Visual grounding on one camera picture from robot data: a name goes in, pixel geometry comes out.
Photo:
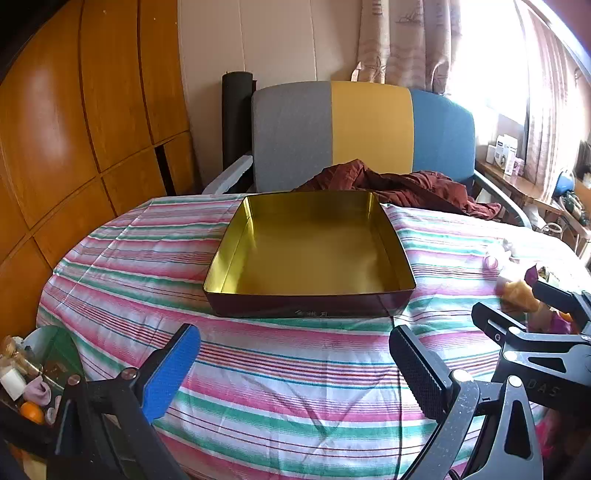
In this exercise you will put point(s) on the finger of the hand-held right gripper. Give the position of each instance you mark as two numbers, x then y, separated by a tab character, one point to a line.
540	364
561	297

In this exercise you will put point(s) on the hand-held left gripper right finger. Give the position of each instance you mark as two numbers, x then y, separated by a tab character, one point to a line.
418	374

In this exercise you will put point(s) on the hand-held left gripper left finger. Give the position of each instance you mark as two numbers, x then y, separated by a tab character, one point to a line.
168	378

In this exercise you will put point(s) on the pink snack packet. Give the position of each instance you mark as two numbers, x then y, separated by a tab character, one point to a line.
558	325

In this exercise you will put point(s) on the purple snack packet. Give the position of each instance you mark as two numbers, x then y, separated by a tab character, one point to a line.
531	276

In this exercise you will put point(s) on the yellow sponge cake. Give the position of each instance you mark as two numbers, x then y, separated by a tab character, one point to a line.
519	293

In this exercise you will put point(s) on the white wrapper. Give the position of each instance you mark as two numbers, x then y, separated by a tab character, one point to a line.
510	244

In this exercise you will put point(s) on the small pink snack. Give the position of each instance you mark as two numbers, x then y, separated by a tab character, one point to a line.
491	263

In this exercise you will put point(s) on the gold tin box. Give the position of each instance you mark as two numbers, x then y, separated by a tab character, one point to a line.
314	258

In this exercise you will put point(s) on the dark patterned bag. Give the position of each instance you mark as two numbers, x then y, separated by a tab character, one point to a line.
572	205

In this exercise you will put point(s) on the basket of small items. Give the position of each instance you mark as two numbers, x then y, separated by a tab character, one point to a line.
55	350

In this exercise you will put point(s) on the striped tablecloth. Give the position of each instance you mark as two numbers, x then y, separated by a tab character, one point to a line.
286	360

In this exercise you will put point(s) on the wooden desk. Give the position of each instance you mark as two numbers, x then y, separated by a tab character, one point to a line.
521	184

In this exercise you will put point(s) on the pink cloth item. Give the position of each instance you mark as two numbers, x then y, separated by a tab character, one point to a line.
39	392

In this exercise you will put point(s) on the small pink box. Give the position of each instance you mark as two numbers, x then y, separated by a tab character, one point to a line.
518	166

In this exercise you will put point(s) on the orange fruit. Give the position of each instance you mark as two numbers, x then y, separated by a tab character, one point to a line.
32	412

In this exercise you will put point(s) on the white cup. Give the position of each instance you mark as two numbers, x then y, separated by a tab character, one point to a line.
13	383

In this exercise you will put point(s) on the white carton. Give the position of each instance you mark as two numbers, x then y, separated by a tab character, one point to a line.
505	150

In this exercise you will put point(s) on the gold wrapped item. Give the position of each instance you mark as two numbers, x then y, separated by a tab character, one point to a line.
11	348

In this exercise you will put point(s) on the maroon cloth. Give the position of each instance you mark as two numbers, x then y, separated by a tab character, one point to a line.
406	184

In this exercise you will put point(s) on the pink checked curtain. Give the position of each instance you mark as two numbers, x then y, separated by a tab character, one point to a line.
549	106

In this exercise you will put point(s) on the grey yellow blue armchair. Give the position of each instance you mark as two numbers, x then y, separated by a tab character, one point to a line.
369	129

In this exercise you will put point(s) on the wooden wardrobe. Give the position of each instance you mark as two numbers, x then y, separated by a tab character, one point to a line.
69	138

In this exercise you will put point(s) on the black rolled mat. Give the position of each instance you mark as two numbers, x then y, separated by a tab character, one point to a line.
233	120

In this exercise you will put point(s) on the patterned beige curtain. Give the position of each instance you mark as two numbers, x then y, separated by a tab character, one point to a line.
406	41

